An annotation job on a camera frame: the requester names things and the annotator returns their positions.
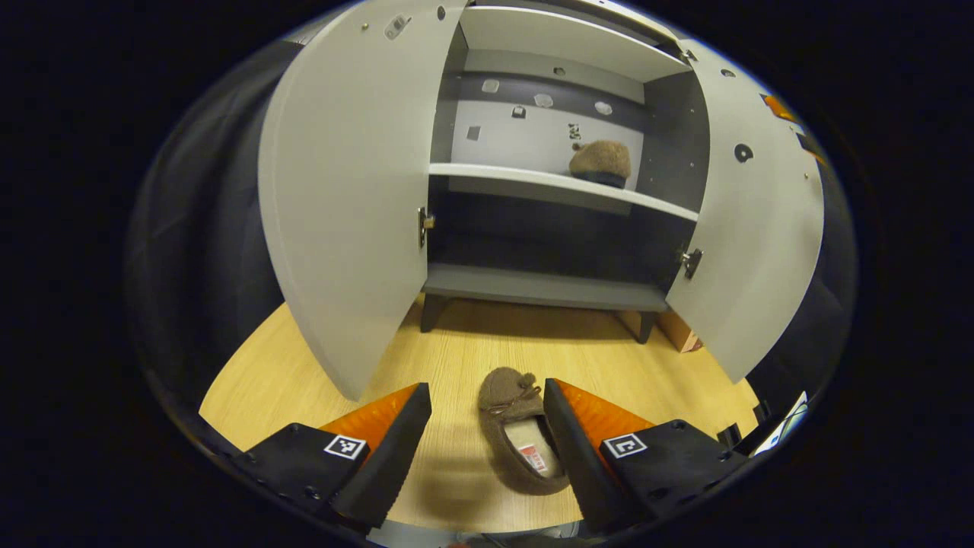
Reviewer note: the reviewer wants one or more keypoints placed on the white cabinet door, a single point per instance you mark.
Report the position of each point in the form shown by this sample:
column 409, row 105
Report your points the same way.
column 753, row 243
column 350, row 190

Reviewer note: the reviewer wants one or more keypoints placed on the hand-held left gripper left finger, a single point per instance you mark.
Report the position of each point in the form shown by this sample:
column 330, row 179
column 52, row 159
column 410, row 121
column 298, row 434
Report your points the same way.
column 380, row 464

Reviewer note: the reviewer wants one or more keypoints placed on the black backdrop cloth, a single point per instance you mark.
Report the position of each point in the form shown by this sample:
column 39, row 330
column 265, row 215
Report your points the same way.
column 205, row 251

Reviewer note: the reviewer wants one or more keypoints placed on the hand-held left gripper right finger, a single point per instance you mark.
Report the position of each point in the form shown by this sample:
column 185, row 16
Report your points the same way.
column 578, row 464

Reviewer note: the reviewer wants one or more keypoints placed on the brown white cardboard box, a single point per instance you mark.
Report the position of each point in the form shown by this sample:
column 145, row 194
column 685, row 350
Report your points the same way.
column 679, row 332

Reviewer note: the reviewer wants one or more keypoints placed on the brown fuzzy shoe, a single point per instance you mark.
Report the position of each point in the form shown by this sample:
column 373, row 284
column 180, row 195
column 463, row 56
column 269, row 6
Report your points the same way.
column 506, row 396
column 601, row 158

